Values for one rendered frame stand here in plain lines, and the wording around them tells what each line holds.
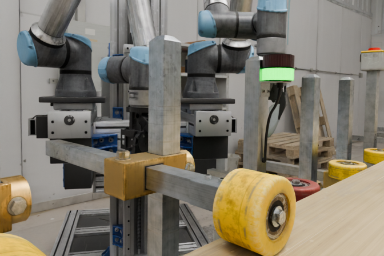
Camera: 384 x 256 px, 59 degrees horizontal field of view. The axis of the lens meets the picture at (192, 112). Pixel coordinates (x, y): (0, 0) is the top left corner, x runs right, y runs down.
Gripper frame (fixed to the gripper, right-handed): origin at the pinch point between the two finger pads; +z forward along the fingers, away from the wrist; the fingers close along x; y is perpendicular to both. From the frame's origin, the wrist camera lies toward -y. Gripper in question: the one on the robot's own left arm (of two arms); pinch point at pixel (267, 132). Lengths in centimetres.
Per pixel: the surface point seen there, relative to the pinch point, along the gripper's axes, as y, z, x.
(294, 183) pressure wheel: -27.6, 5.2, -10.5
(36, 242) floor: 79, 96, 174
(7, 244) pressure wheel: -76, -2, -1
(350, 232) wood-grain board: -44.5, 5.8, -19.1
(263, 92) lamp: -21.0, -10.5, -3.3
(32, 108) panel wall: 119, 7, 222
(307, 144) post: 2.4, 2.7, -9.8
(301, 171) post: 2.8, 9.9, -8.6
